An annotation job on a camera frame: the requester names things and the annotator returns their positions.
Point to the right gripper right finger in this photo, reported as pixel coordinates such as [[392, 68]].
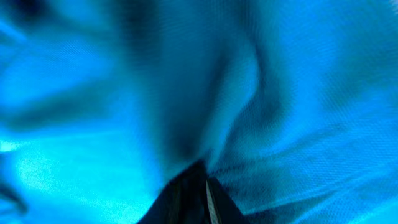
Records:
[[222, 209]]

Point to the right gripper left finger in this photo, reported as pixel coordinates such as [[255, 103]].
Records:
[[180, 202]]

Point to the blue polo shirt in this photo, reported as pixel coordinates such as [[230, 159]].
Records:
[[291, 105]]

